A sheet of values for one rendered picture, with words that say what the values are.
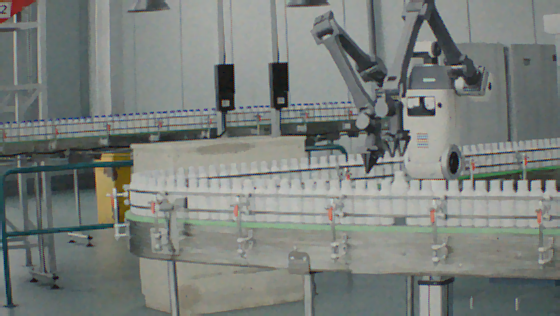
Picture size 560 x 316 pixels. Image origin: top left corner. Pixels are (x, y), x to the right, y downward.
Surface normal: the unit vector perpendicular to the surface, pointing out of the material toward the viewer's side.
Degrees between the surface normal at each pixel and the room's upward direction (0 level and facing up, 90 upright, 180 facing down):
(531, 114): 90
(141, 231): 90
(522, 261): 90
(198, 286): 90
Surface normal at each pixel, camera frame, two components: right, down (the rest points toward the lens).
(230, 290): 0.55, 0.00
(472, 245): -0.61, 0.07
